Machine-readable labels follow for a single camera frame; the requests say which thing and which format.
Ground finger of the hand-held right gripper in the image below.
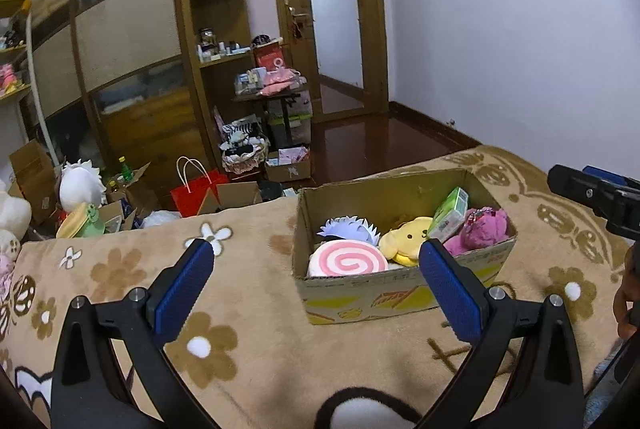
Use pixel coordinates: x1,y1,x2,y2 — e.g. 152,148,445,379
547,164,640,237
582,165,640,192

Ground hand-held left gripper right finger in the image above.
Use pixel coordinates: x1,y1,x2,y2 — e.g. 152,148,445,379
417,239,586,429

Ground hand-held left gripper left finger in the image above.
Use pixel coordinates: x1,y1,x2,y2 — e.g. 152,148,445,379
50,239,216,429

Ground yellow dog plush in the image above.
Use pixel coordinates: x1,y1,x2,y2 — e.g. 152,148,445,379
378,216,435,269

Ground printed cardboard box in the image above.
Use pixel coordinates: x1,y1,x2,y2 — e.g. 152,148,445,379
291,168,518,326

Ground pink swirl roll plush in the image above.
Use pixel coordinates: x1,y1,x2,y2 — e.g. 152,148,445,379
307,239,390,279

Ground person's right hand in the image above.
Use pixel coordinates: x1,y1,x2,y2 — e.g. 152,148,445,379
614,244,640,341

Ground pink furry plush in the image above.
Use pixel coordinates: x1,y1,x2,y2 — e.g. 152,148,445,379
442,207,510,257

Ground green small carton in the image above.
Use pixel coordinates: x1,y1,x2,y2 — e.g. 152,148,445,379
427,187,471,244

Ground red paper bag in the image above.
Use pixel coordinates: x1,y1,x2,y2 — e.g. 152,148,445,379
170,156,231,218

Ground plain cardboard box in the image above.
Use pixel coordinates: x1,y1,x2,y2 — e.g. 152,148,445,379
102,162,161,222
9,140,58,225
197,180,263,215
264,148,312,182

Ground green frog plush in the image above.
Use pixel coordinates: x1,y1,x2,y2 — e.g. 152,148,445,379
56,203,105,239

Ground blue spiky hair plush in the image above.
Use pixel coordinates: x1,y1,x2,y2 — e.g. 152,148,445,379
317,216,381,246

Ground lace trimmed wicker basket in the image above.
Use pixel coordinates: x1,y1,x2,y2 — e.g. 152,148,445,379
220,140,271,174

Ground white round spiky plush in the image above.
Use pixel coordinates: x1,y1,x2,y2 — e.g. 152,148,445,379
59,159,107,212

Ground white bear plush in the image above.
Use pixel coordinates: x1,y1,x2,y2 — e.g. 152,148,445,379
0,179,32,260

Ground small dark side table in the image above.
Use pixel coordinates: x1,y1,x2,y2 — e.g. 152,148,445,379
232,86,311,150

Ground pink folded clothes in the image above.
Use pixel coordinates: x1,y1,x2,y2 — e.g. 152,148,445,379
256,68,308,97

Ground red gift bag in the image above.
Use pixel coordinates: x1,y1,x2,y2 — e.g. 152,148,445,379
252,43,288,72

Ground white pipe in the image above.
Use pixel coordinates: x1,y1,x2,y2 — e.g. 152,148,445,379
25,0,55,160

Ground wooden corner shelf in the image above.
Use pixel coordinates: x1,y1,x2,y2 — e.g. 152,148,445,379
172,0,258,170

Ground wooden wardrobe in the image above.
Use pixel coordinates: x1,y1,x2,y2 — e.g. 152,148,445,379
12,0,211,172

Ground yellow wooden shelf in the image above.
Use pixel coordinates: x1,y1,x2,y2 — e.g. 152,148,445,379
0,0,33,102

